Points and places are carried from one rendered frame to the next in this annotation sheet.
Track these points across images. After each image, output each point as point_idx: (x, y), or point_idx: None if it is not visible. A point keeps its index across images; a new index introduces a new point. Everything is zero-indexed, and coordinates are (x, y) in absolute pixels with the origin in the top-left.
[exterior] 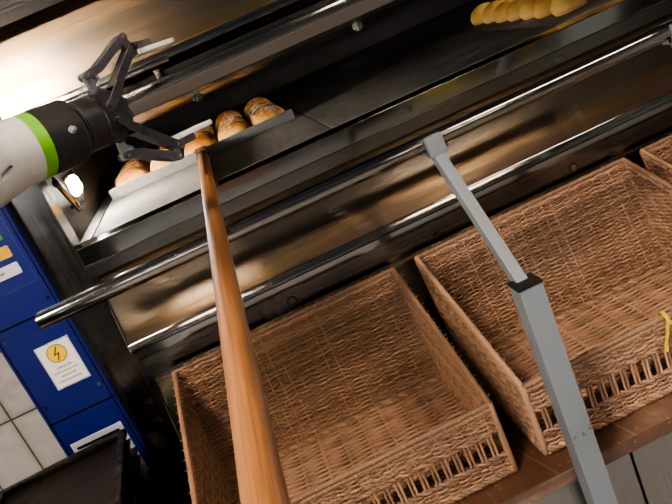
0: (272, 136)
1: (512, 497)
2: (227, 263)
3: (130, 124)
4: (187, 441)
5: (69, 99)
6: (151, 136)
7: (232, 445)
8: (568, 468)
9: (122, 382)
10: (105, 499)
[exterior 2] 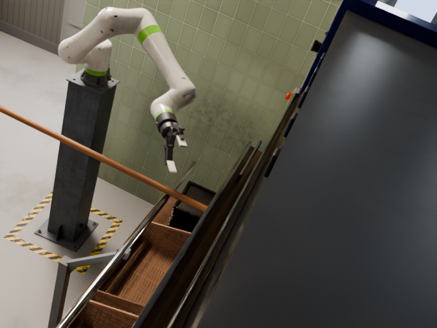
0: None
1: (79, 297)
2: (105, 159)
3: (166, 142)
4: (186, 232)
5: (252, 152)
6: (166, 151)
7: None
8: (65, 315)
9: None
10: (184, 208)
